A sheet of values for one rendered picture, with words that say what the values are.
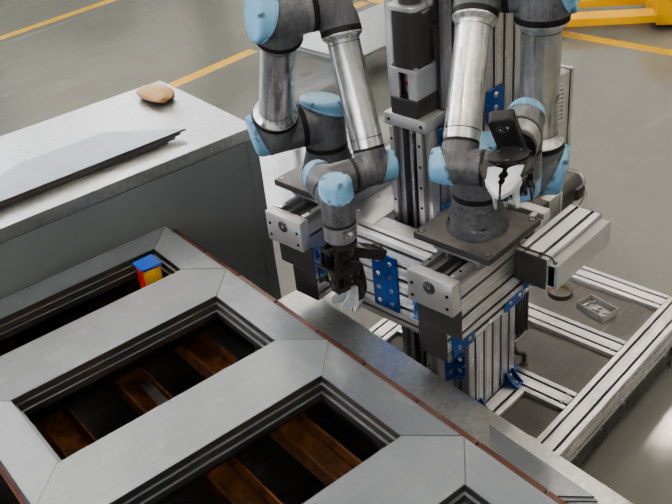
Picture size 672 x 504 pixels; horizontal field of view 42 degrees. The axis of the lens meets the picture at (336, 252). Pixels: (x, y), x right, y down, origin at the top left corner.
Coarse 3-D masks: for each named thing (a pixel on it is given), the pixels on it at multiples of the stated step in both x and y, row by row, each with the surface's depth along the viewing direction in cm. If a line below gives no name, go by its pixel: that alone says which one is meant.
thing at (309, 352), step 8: (288, 344) 208; (296, 344) 207; (304, 344) 207; (312, 344) 207; (296, 352) 205; (304, 352) 205; (312, 352) 204; (320, 352) 204; (304, 360) 202; (312, 360) 202; (320, 360) 202; (320, 368) 199
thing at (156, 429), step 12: (156, 408) 193; (144, 420) 190; (156, 420) 190; (168, 420) 189; (144, 432) 187; (156, 432) 187; (168, 432) 186; (180, 432) 186; (156, 444) 184; (168, 444) 183; (180, 444) 183; (192, 444) 182; (168, 456) 180; (180, 456) 180
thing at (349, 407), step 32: (160, 256) 248; (96, 288) 242; (0, 320) 228; (32, 320) 232; (192, 320) 225; (224, 320) 226; (128, 352) 215; (64, 384) 207; (320, 384) 197; (256, 416) 189; (288, 416) 193; (352, 416) 190; (224, 448) 185; (160, 480) 177
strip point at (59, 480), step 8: (56, 464) 181; (56, 472) 179; (64, 472) 179; (56, 480) 177; (64, 480) 177; (48, 488) 176; (56, 488) 176; (64, 488) 175; (72, 488) 175; (48, 496) 174; (56, 496) 174; (64, 496) 174; (72, 496) 173; (80, 496) 173
